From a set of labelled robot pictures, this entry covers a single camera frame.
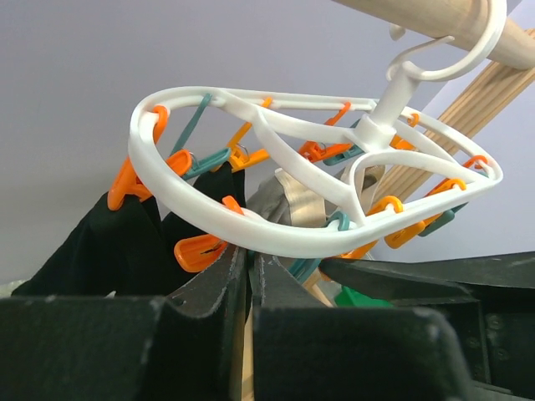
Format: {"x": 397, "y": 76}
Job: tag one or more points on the green plastic bin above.
{"x": 348, "y": 297}

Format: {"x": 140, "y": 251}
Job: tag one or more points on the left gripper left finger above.
{"x": 186, "y": 346}

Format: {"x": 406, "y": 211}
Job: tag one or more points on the wooden hanging rack frame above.
{"x": 510, "y": 72}

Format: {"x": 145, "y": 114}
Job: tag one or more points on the black underwear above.
{"x": 129, "y": 252}

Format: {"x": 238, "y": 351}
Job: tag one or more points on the white plastic clip hanger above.
{"x": 381, "y": 134}

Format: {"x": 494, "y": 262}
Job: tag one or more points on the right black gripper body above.
{"x": 496, "y": 325}

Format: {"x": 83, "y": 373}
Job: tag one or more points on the grey underwear white trim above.
{"x": 282, "y": 199}

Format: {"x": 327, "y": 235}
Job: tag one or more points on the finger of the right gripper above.
{"x": 388, "y": 285}

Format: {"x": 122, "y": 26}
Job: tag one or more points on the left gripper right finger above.
{"x": 304, "y": 350}

